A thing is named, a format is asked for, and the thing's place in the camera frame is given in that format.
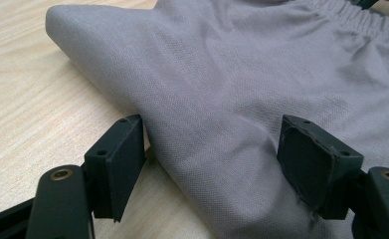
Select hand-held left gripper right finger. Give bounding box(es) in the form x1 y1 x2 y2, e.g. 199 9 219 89
277 114 365 221

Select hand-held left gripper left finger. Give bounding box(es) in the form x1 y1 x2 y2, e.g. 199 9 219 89
84 114 147 223

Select grey pants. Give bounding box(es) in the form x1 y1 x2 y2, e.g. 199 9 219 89
45 0 389 239

